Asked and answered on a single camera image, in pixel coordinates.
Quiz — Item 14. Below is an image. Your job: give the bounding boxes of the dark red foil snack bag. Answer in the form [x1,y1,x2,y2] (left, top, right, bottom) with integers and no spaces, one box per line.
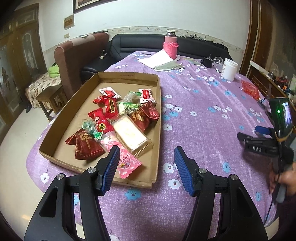
[65,128,105,161]

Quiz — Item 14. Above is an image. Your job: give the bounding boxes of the pink white candy packet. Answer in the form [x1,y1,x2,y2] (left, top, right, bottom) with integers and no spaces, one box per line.
[100,132,142,179]

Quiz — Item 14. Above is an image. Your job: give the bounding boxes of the green candy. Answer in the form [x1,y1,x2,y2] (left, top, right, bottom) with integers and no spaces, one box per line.
[82,120,103,141]

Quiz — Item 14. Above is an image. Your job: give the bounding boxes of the red round-logo snack packet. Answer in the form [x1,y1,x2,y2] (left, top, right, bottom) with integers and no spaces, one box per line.
[88,108,114,133]

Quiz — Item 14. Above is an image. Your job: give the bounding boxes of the clear cream wafer packet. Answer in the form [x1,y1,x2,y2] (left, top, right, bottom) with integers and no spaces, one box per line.
[110,113,153,157]

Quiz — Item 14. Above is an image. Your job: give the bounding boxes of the small white red sachet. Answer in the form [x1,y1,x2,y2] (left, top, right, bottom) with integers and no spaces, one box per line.
[138,89,156,104]

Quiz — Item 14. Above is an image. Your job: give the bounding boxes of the red brown chocolate bar wrapper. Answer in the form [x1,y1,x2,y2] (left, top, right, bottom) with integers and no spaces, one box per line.
[104,98,118,119]

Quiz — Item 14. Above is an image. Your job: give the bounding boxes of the green white candy packet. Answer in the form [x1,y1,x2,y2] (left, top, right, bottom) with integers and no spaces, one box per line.
[117,102,140,114]

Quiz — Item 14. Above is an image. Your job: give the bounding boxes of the small red candy packet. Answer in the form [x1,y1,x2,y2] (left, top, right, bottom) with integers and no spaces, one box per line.
[93,96,107,105]

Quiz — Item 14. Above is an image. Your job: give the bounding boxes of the white red large snack packet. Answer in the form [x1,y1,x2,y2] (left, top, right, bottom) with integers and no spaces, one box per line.
[99,87,121,100]

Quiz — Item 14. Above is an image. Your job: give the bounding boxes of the person's right hand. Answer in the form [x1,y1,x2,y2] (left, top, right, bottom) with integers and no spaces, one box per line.
[269,162,296,196]

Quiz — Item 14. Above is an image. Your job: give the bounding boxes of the phone mounted on gripper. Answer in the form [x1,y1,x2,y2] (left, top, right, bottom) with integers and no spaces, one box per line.
[269,97,293,138]

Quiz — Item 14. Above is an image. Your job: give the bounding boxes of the red mesh bag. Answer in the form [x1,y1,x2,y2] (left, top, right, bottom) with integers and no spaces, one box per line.
[241,80,260,101]

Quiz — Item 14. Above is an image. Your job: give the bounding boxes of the purple floral tablecloth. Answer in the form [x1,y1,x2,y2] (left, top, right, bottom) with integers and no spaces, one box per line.
[26,51,276,240]

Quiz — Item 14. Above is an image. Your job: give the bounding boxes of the white plastic jar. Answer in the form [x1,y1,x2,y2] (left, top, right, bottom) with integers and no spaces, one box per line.
[221,58,238,81]

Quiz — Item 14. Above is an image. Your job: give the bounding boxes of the wooden side cabinet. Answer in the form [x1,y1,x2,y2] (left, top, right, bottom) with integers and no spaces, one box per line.
[239,1,295,97]

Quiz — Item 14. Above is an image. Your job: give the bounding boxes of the clear plastic cup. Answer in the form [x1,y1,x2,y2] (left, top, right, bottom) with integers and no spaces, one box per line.
[213,56,224,71]

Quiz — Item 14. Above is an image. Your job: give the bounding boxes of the white paper sheets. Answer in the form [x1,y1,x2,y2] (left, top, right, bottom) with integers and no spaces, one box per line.
[138,50,184,72]

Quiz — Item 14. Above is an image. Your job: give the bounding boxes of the pink sleeved thermos bottle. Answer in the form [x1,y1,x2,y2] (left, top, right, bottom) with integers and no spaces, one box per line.
[163,30,179,60]

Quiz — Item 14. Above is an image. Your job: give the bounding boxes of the wooden stool with cloth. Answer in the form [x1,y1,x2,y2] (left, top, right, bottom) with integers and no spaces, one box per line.
[25,72,68,121]

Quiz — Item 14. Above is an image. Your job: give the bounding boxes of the shallow cardboard box tray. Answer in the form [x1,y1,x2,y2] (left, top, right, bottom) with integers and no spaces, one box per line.
[39,72,161,188]

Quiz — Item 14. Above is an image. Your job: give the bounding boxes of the brown armchair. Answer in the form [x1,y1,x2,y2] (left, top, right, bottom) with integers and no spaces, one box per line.
[54,32,109,99]

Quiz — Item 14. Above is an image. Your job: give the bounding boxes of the black leather sofa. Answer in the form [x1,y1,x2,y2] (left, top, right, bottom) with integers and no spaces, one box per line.
[80,34,232,82]

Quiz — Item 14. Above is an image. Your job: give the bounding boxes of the black small device with cables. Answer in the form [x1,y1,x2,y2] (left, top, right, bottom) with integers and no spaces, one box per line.
[201,57,213,68]

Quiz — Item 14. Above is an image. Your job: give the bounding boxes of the framed wall picture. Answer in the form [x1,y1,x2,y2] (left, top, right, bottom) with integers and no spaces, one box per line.
[73,0,115,14]

